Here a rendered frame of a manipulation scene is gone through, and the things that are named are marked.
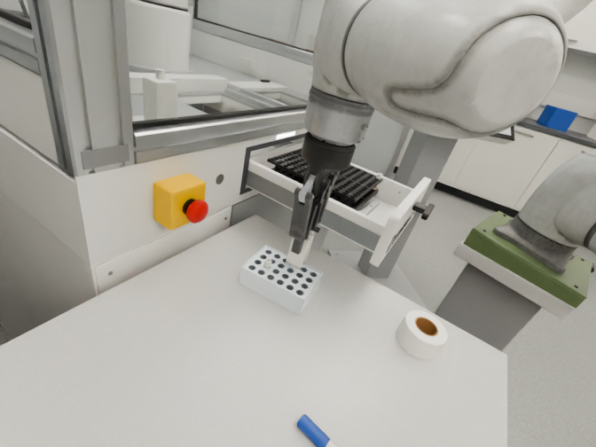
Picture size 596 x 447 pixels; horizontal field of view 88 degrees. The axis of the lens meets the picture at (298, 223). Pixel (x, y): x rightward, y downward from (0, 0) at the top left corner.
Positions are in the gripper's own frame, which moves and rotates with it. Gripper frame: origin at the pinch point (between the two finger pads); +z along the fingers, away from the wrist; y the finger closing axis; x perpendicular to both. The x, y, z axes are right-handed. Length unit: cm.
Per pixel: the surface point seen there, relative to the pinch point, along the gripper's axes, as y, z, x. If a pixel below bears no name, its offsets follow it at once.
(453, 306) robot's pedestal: 46, 29, -40
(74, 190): -21.3, -8.5, 24.9
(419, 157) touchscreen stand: 108, 5, -12
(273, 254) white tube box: 0.2, 4.2, 4.7
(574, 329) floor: 158, 84, -138
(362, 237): 9.1, -1.8, -8.7
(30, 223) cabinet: -19.1, 6.1, 42.4
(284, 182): 11.6, -4.9, 10.5
